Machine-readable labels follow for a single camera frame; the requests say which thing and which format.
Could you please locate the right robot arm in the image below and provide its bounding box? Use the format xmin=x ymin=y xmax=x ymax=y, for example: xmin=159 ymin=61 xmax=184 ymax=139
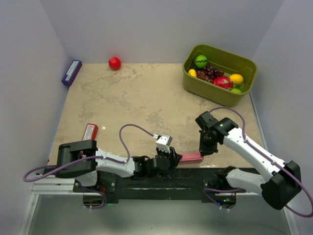
xmin=195 ymin=112 xmax=301 ymax=210

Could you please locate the pink paper box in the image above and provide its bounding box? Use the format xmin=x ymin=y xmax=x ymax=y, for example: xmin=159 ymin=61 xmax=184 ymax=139
xmin=179 ymin=153 xmax=203 ymax=165

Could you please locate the purple grapes bunch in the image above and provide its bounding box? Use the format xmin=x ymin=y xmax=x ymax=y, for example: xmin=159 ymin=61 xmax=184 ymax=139
xmin=196 ymin=65 xmax=224 ymax=83

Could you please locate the red dragon fruit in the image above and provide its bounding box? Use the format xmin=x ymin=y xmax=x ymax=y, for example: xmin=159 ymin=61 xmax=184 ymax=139
xmin=212 ymin=76 xmax=234 ymax=90

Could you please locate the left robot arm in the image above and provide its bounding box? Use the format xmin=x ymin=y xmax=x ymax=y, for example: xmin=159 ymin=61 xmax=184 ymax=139
xmin=55 ymin=140 xmax=182 ymax=192

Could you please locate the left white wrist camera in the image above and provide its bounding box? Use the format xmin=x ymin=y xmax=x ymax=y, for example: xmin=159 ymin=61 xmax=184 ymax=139
xmin=156 ymin=135 xmax=172 ymax=153

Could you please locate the red box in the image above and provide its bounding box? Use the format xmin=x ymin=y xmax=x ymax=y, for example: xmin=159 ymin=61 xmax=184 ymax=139
xmin=82 ymin=123 xmax=98 ymax=141

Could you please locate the aluminium frame rail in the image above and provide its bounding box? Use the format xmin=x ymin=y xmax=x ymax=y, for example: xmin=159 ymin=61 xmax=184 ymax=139
xmin=18 ymin=93 xmax=299 ymax=235

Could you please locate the green plastic basket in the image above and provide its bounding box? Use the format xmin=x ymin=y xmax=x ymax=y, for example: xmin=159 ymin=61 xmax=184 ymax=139
xmin=182 ymin=45 xmax=257 ymax=107

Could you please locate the small green fruit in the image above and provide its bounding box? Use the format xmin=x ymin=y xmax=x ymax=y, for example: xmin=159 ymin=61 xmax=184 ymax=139
xmin=231 ymin=88 xmax=242 ymax=94

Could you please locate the yellow orange fruit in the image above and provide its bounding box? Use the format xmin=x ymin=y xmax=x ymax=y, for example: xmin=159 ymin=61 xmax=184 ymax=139
xmin=229 ymin=73 xmax=244 ymax=85

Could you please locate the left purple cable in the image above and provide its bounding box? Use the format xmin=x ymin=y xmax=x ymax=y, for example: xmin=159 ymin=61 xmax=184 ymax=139
xmin=23 ymin=124 xmax=159 ymax=183

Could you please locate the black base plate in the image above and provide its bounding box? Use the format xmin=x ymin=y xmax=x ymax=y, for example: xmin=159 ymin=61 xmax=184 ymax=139
xmin=43 ymin=166 xmax=260 ymax=204

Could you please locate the small yellow lemon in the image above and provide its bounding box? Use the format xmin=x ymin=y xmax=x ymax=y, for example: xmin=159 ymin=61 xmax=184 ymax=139
xmin=188 ymin=69 xmax=197 ymax=77

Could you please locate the red apple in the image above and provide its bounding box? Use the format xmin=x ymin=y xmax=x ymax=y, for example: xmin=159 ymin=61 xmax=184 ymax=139
xmin=109 ymin=57 xmax=121 ymax=71

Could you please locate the purple box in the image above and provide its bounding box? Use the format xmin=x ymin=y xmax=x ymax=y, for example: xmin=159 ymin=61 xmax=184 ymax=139
xmin=62 ymin=60 xmax=82 ymax=87

